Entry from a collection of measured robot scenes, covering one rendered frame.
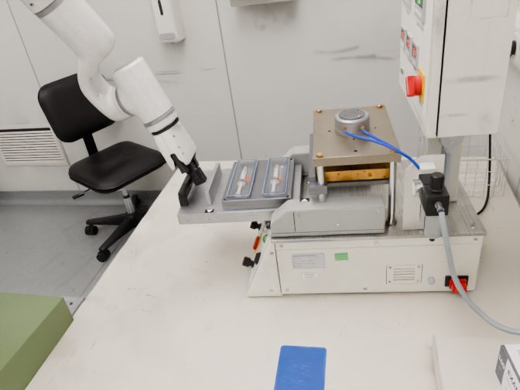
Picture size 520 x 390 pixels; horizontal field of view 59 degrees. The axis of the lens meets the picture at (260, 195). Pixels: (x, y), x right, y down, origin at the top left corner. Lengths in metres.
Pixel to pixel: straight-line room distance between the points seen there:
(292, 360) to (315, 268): 0.21
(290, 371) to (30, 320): 0.60
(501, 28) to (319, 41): 1.65
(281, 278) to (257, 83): 1.63
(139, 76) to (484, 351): 0.90
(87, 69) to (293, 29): 1.57
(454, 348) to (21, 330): 0.92
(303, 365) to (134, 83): 0.71
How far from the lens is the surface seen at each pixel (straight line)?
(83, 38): 1.02
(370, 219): 1.02
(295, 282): 1.12
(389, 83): 2.53
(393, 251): 1.07
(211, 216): 1.10
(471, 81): 0.92
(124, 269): 1.37
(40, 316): 1.20
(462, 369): 0.98
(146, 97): 1.08
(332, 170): 1.02
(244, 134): 2.72
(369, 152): 0.98
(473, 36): 0.89
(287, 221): 1.02
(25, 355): 1.17
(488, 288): 1.22
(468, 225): 1.09
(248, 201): 1.07
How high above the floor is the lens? 1.55
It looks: 31 degrees down
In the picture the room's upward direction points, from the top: 8 degrees counter-clockwise
